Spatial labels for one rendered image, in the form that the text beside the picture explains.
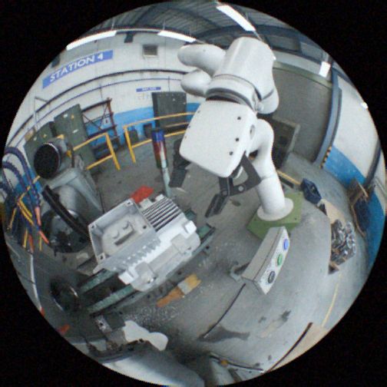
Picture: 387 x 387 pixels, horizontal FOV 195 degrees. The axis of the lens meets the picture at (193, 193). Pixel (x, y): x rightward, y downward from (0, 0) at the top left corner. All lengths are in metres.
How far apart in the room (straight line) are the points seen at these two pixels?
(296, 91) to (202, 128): 6.58
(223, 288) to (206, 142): 0.50
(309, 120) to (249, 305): 6.50
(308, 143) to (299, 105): 1.78
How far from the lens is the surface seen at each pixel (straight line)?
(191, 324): 0.54
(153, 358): 0.33
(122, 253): 0.21
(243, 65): 0.19
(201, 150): 0.16
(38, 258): 0.53
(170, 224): 0.25
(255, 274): 0.27
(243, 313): 0.57
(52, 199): 0.35
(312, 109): 6.61
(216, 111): 0.17
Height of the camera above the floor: 1.31
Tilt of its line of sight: 45 degrees down
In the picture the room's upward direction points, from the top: straight up
